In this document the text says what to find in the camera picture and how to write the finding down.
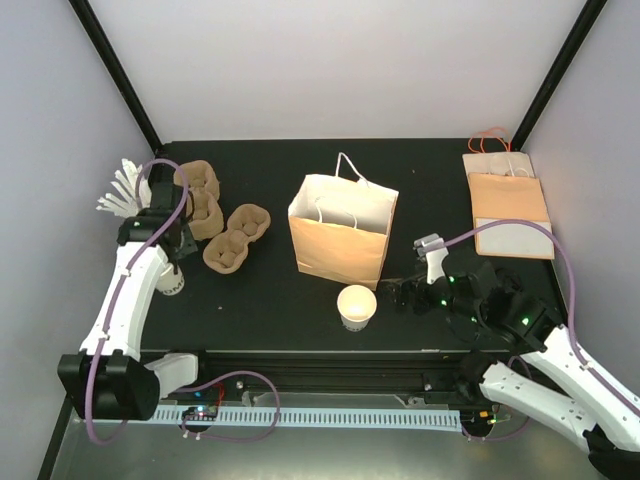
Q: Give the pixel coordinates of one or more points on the brown cup carrier stack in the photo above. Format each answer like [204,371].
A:
[205,217]

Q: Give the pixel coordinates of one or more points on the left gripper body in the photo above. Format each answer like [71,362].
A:
[189,244]

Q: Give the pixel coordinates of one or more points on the flat brown paper bag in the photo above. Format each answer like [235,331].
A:
[517,204]

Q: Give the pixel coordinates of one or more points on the black frame post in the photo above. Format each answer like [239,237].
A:
[574,40]
[103,47]

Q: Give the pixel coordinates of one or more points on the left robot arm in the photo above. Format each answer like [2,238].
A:
[106,379]

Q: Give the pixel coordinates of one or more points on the left black frame post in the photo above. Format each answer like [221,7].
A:
[103,47]

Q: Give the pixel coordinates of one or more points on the right black frame post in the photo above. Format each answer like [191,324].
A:
[574,40]

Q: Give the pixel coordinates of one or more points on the cup of white stirrers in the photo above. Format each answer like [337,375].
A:
[132,192]

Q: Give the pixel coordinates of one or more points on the light blue cable duct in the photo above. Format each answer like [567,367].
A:
[231,416]

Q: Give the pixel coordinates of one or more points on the orange bag handle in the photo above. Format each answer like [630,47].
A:
[499,135]

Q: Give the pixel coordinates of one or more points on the brown paper bag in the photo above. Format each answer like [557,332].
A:
[517,204]
[340,225]

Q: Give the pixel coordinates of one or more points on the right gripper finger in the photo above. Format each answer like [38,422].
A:
[392,284]
[394,297]

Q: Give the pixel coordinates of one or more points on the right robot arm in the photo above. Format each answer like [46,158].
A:
[589,406]

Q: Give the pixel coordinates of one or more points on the stack of paper cups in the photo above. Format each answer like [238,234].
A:
[171,281]

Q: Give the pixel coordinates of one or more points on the small brown cup carrier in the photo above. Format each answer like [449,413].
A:
[227,251]

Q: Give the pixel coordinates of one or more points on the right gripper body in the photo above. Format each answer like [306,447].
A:
[422,304]

